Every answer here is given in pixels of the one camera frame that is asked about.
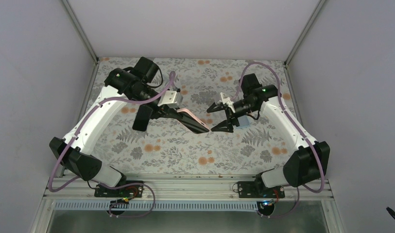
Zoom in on phone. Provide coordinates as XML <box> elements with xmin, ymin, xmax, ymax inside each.
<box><xmin>177</xmin><ymin>108</ymin><xmax>211</xmax><ymax>135</ymax></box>

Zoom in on light blue phone case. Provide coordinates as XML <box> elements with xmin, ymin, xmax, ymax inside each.
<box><xmin>236</xmin><ymin>116</ymin><xmax>250</xmax><ymax>129</ymax></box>

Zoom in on black smartphone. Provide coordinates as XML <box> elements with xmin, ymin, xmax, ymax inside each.
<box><xmin>132</xmin><ymin>104</ymin><xmax>153</xmax><ymax>132</ymax></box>

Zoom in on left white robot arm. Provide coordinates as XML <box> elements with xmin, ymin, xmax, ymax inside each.
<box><xmin>49</xmin><ymin>57</ymin><xmax>210</xmax><ymax>197</ymax></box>

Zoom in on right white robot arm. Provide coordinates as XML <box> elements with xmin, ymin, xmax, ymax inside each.
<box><xmin>207</xmin><ymin>73</ymin><xmax>330</xmax><ymax>198</ymax></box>

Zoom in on floral patterned table mat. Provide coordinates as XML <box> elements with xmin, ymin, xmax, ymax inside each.
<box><xmin>92</xmin><ymin>58</ymin><xmax>294</xmax><ymax>175</ymax></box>

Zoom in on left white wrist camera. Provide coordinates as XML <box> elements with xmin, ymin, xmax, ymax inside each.
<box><xmin>157</xmin><ymin>90</ymin><xmax>183</xmax><ymax>109</ymax></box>

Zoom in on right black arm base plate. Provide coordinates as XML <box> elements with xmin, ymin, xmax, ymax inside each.
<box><xmin>237</xmin><ymin>181</ymin><xmax>285</xmax><ymax>199</ymax></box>

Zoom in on aluminium mounting rail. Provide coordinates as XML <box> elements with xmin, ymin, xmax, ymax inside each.
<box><xmin>43</xmin><ymin>174</ymin><xmax>334</xmax><ymax>201</ymax></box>

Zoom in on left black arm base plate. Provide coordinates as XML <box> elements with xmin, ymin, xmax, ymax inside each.
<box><xmin>94</xmin><ymin>181</ymin><xmax>144</xmax><ymax>199</ymax></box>

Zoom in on slotted grey cable duct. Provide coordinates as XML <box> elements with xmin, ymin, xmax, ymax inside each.
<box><xmin>54</xmin><ymin>200</ymin><xmax>275</xmax><ymax>213</ymax></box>

